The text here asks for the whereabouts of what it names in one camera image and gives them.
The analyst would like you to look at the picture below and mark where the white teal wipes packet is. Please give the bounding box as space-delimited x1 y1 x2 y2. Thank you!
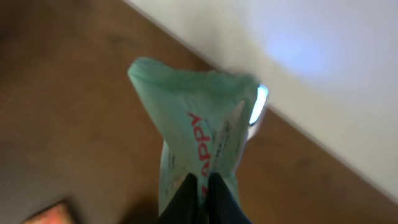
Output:
128 57 262 212

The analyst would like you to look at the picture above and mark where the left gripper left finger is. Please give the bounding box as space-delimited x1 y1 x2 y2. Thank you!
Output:
157 174 198 224

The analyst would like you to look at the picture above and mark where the small orange snack box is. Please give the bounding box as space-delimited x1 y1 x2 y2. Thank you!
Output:
22 201 79 224

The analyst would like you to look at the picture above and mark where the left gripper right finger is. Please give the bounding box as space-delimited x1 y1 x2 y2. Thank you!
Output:
207 173 251 224

